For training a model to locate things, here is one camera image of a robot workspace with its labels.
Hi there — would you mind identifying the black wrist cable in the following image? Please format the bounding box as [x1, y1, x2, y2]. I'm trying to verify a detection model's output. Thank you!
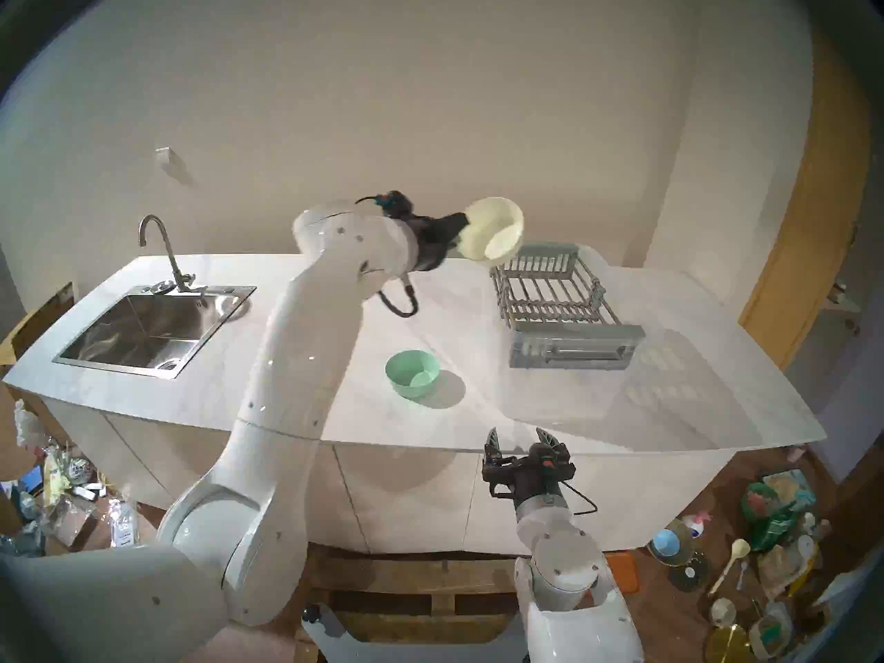
[354, 193, 420, 318]
[559, 479, 599, 516]

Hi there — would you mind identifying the brown cardboard box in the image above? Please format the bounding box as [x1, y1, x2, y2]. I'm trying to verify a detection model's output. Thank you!
[0, 282, 77, 365]

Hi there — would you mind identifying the wooden door frame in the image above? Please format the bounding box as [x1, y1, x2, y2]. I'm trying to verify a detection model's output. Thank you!
[739, 33, 872, 372]

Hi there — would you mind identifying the cream plastic spoon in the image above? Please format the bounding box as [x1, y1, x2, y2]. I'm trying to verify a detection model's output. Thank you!
[706, 539, 751, 598]

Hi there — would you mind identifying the yellow snack packet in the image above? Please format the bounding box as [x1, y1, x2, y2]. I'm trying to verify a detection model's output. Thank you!
[43, 454, 70, 507]

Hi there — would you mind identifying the wooden pallet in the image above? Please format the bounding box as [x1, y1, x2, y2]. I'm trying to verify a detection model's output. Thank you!
[297, 551, 595, 663]

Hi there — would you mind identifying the green snack bag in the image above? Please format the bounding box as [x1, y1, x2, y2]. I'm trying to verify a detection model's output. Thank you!
[749, 503, 798, 552]

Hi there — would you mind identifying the white counter cabinet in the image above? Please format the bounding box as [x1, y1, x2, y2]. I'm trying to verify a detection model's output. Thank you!
[41, 392, 753, 555]

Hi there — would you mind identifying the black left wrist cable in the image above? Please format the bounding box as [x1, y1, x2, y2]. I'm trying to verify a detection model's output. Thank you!
[354, 193, 420, 318]

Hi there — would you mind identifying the teal food box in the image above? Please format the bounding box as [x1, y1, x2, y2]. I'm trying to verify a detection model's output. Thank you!
[756, 467, 816, 510]

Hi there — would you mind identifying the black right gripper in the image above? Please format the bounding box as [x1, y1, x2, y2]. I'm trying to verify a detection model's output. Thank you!
[482, 427, 577, 501]

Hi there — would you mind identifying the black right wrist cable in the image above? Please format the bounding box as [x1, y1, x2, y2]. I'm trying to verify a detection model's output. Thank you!
[559, 479, 599, 516]

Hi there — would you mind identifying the steel gooseneck faucet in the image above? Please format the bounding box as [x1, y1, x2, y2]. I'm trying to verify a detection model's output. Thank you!
[138, 215, 208, 295]

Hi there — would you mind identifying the cream plastic bowl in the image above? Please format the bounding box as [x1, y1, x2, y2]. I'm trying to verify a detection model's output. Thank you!
[457, 196, 525, 269]

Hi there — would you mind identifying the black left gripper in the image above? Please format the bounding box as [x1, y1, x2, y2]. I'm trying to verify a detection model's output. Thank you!
[404, 213, 472, 272]

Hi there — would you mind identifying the grey dish drying rack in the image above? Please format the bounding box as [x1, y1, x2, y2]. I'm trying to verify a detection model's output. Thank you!
[489, 242, 646, 370]

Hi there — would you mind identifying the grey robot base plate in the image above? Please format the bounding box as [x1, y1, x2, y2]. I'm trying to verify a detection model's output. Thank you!
[300, 603, 539, 663]

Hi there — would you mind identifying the clear plastic package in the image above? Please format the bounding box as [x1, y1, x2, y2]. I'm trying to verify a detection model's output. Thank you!
[107, 499, 141, 549]

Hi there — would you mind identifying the stainless steel sink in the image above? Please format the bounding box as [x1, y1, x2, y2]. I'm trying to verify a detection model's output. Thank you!
[52, 285, 258, 380]

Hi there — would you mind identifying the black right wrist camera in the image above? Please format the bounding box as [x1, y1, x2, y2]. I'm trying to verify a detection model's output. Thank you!
[530, 443, 571, 472]

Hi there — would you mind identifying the white plastic bag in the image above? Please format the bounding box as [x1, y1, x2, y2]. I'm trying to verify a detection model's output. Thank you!
[14, 399, 46, 450]

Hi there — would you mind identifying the mint green plastic bowl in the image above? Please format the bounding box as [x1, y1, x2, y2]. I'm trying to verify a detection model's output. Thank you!
[385, 349, 441, 400]

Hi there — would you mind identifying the orange plastic tray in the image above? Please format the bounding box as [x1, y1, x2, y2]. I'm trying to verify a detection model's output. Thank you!
[608, 552, 641, 595]

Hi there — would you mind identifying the yellow round plate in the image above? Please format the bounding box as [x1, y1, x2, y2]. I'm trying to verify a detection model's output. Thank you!
[704, 626, 752, 663]

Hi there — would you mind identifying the dark glass lid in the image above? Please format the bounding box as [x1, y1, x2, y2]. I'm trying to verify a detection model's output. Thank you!
[669, 552, 711, 590]

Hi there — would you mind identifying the white container green sponge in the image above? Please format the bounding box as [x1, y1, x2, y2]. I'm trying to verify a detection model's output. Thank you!
[749, 603, 795, 659]

